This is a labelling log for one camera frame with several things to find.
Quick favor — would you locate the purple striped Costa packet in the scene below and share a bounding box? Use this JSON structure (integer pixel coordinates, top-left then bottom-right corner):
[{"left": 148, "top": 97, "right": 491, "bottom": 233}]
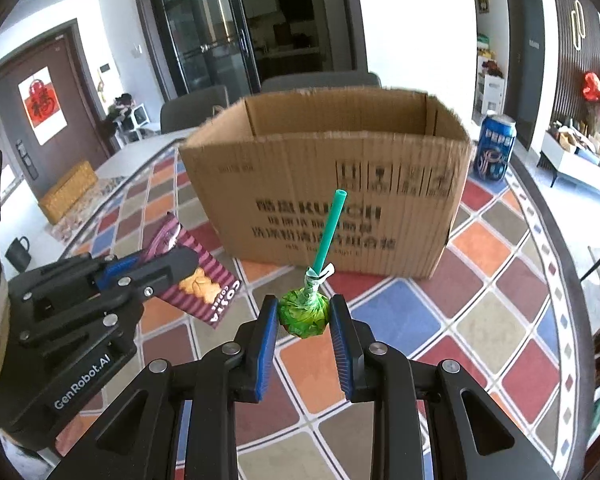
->
[{"left": 140, "top": 212, "right": 242, "bottom": 328}]

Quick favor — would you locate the green lollipop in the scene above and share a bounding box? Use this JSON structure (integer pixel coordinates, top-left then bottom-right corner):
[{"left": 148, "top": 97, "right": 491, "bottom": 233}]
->
[{"left": 277, "top": 188, "right": 348, "bottom": 339}]

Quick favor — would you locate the black mug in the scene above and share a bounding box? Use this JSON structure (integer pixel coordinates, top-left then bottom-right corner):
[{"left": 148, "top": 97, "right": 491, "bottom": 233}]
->
[{"left": 5, "top": 236, "right": 31, "bottom": 273}]

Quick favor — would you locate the yellow woven basket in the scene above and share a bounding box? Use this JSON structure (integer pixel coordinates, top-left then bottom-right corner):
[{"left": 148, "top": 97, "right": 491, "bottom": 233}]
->
[{"left": 38, "top": 160, "right": 98, "bottom": 226}]

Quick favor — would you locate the brown cardboard box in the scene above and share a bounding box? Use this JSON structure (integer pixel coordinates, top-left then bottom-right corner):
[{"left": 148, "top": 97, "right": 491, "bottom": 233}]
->
[{"left": 181, "top": 87, "right": 474, "bottom": 278}]

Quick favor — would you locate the colourful checked tablecloth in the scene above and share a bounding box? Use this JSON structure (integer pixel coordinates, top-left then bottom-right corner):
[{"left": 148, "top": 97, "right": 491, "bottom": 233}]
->
[{"left": 56, "top": 147, "right": 591, "bottom": 479}]

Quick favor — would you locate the dark grey chair left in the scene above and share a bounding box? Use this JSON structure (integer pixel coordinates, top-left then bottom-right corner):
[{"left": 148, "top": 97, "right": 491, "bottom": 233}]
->
[{"left": 160, "top": 84, "right": 230, "bottom": 133}]

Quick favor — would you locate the dark grey chair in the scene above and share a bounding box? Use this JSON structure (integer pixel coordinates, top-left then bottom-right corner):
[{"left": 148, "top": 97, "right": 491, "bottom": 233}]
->
[
  {"left": 261, "top": 70, "right": 381, "bottom": 93},
  {"left": 160, "top": 84, "right": 230, "bottom": 133}
]

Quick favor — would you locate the red paper decoration on door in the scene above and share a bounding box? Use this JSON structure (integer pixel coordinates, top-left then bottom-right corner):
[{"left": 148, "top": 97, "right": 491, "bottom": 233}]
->
[{"left": 17, "top": 66, "right": 68, "bottom": 145}]

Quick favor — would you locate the brown entrance door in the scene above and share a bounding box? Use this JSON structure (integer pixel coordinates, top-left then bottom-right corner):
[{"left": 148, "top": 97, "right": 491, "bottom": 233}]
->
[{"left": 0, "top": 20, "right": 112, "bottom": 198}]

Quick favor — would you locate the black glass sliding door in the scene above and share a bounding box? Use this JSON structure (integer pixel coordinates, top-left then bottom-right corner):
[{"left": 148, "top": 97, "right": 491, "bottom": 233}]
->
[{"left": 136, "top": 0, "right": 367, "bottom": 101}]

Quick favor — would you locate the blue Pepsi can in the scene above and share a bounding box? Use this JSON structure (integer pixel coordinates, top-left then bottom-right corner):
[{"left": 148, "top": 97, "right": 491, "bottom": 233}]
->
[{"left": 474, "top": 114, "right": 517, "bottom": 182}]

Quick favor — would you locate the dark grey chair right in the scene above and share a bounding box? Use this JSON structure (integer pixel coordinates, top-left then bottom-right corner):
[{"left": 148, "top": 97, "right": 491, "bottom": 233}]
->
[{"left": 261, "top": 70, "right": 381, "bottom": 93}]

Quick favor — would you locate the white low cabinet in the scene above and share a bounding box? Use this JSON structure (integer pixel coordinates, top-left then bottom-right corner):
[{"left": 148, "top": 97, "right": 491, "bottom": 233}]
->
[{"left": 540, "top": 133, "right": 600, "bottom": 194}]

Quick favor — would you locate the white shelf unit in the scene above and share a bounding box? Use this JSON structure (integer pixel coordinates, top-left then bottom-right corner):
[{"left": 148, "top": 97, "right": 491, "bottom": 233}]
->
[{"left": 472, "top": 32, "right": 505, "bottom": 124}]

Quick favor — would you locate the dark interior door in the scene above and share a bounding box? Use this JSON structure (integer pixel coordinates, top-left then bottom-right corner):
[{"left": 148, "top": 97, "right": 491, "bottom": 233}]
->
[{"left": 504, "top": 0, "right": 545, "bottom": 150}]

